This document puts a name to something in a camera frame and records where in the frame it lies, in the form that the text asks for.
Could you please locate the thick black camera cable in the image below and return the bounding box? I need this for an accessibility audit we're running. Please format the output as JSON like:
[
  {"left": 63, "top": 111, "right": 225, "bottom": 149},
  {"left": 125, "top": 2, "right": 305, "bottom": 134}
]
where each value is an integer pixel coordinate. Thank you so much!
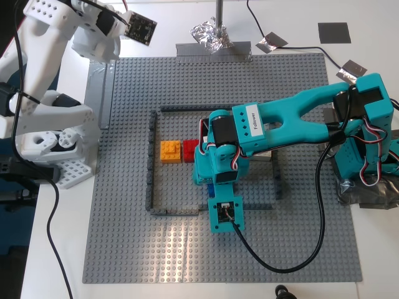
[{"left": 229, "top": 85, "right": 356, "bottom": 274}]

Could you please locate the grey Lego baseplate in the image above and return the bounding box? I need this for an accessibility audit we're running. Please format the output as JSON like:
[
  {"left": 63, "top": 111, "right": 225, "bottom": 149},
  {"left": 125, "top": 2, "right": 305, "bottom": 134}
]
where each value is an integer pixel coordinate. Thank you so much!
[{"left": 81, "top": 52, "right": 364, "bottom": 285}]

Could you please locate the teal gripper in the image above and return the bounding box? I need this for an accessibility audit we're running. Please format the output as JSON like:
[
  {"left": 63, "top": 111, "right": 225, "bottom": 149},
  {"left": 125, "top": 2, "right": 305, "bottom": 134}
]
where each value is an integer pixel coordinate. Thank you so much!
[{"left": 195, "top": 141, "right": 250, "bottom": 189}]

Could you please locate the thin black cable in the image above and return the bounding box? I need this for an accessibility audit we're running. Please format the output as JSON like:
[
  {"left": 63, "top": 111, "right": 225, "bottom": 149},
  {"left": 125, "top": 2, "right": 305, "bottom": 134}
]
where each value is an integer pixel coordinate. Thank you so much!
[{"left": 247, "top": 0, "right": 344, "bottom": 71}]

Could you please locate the long dark grey brick row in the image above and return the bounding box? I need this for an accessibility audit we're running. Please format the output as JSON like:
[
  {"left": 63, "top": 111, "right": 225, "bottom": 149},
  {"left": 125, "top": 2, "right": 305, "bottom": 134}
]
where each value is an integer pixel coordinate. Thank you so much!
[{"left": 159, "top": 105, "right": 234, "bottom": 115}]

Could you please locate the metal pole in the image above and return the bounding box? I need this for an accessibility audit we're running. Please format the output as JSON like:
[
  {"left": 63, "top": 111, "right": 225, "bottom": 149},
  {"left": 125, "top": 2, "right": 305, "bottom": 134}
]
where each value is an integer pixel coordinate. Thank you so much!
[{"left": 214, "top": 0, "right": 226, "bottom": 31}]

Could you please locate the red Lego cube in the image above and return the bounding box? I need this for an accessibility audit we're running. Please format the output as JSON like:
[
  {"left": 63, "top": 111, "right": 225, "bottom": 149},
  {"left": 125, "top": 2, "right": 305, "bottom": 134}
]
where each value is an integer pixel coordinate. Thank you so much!
[{"left": 183, "top": 140, "right": 200, "bottom": 163}]

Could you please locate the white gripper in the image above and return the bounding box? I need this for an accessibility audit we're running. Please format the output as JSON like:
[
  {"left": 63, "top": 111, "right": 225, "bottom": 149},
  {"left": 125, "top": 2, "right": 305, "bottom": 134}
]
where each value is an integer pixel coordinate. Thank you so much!
[{"left": 72, "top": 4, "right": 128, "bottom": 62}]

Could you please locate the teal camera mount with board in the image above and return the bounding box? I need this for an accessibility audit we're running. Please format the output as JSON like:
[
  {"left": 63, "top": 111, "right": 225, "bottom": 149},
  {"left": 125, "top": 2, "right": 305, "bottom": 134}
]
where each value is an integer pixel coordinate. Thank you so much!
[{"left": 208, "top": 182, "right": 245, "bottom": 234}]

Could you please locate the short black cable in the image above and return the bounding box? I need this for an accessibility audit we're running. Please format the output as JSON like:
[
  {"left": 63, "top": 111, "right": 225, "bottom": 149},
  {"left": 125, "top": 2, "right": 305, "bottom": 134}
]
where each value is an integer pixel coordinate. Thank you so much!
[{"left": 81, "top": 0, "right": 132, "bottom": 26}]

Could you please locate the grey brick row, raised end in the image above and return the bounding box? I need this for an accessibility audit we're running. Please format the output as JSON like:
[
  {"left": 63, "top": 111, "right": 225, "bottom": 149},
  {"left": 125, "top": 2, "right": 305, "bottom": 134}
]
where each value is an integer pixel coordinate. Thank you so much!
[{"left": 149, "top": 207, "right": 201, "bottom": 218}]

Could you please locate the black camera circuit board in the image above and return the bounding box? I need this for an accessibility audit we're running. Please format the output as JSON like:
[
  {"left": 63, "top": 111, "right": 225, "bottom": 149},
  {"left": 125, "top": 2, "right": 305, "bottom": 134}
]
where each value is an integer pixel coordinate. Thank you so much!
[{"left": 123, "top": 11, "right": 158, "bottom": 47}]

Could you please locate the small black round object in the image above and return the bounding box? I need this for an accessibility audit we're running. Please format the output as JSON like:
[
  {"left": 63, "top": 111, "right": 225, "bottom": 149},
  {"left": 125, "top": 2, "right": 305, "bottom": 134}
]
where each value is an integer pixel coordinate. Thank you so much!
[{"left": 274, "top": 283, "right": 300, "bottom": 299}]

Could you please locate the red white black servo wire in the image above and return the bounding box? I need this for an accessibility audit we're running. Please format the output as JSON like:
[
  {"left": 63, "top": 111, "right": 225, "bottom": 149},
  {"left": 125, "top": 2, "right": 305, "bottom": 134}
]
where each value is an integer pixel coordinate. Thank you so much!
[
  {"left": 358, "top": 116, "right": 393, "bottom": 187},
  {"left": 199, "top": 120, "right": 243, "bottom": 171}
]

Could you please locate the silver tape piece over cable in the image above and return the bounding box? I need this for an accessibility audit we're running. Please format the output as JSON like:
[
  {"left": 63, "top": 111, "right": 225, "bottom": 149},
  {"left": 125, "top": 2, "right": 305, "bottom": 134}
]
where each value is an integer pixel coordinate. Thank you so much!
[{"left": 255, "top": 32, "right": 288, "bottom": 54}]

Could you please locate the black table clamp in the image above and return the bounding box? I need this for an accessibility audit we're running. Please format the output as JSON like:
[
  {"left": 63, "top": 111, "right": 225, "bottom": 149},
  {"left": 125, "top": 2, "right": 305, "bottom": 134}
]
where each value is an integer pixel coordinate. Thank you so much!
[
  {"left": 0, "top": 183, "right": 40, "bottom": 212},
  {"left": 0, "top": 155, "right": 60, "bottom": 187}
]

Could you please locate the long black cable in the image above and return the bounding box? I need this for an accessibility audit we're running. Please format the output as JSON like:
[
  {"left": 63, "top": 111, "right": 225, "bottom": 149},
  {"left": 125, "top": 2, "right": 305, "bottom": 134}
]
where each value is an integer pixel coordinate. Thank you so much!
[{"left": 11, "top": 17, "right": 75, "bottom": 299}]

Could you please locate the dark grey tape square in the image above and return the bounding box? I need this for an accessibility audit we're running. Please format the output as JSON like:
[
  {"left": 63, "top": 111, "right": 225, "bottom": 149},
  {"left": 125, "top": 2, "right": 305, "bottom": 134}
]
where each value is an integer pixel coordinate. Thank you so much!
[{"left": 317, "top": 22, "right": 352, "bottom": 44}]

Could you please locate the crumpled aluminium foil wrap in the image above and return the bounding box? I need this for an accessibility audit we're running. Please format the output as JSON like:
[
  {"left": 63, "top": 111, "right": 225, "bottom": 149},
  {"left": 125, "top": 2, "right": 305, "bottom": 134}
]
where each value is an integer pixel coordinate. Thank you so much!
[{"left": 190, "top": 17, "right": 236, "bottom": 55}]

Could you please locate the straight dark grey brick row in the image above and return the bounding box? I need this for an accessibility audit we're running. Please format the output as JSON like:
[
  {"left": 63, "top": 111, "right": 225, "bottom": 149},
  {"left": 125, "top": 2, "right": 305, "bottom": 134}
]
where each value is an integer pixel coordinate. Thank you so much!
[{"left": 241, "top": 202, "right": 276, "bottom": 211}]

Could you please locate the yellow Lego cube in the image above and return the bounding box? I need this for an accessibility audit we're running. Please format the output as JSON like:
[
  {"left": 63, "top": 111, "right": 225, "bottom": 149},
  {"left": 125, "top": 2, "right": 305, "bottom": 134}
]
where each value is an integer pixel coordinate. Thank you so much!
[{"left": 160, "top": 140, "right": 182, "bottom": 164}]

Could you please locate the wide grey tape strip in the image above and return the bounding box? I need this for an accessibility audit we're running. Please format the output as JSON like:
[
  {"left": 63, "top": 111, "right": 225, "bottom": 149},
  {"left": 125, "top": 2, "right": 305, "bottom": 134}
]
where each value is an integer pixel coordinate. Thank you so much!
[{"left": 175, "top": 41, "right": 252, "bottom": 64}]

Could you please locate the staggered dark grey brick wall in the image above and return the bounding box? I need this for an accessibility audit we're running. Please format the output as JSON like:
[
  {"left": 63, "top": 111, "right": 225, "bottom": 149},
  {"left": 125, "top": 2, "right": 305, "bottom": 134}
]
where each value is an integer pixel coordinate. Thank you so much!
[{"left": 145, "top": 108, "right": 157, "bottom": 216}]

